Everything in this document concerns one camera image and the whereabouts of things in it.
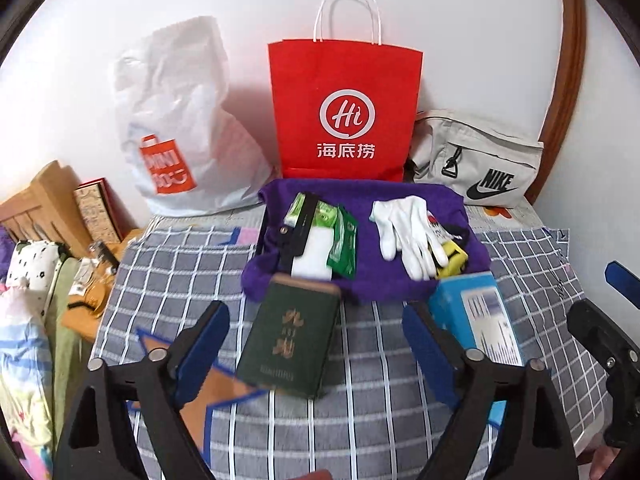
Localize white foam sponge block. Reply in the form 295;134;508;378
290;225;337;281

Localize grey checkered blanket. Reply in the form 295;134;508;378
90;210;613;480

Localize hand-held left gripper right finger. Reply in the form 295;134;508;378
402;301;581;480

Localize person's right hand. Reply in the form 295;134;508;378
590;447;623;480

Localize green snack packets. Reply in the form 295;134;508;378
326;204;360;279

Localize white spotted pillow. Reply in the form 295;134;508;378
7;240;68;291

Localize amber glass cup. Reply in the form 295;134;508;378
80;255;118;306

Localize yellow tape measure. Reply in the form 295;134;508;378
432;237;469;279

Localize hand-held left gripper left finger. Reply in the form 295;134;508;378
52;300;231;480

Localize brown wooden door frame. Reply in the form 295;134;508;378
530;0;587;206

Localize purple towel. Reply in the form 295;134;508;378
241;178;492;306

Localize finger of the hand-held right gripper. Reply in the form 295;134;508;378
567;299;640;376
604;260;640;311

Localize black watch strap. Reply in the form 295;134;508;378
279;195;321;281

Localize beige waist bag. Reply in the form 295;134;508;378
407;109;545;207

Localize patterned book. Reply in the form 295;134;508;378
74;177;123;244

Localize white printed bed sheet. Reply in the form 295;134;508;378
145;199;613;466

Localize dark green tin box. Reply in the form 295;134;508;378
235;275;342;401

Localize white plastic shopping bag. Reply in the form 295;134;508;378
111;16;275;218

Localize fruit print packet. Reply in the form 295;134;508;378
425;214;453;246

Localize wooden headboard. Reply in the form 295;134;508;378
0;160;98;261

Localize red paper bag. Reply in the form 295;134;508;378
267;0;423;183

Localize blue tissue pack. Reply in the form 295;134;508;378
427;271;525;368

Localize wooden nightstand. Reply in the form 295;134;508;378
60;227;146;338

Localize colourful quilt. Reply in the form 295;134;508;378
0;285;56;480

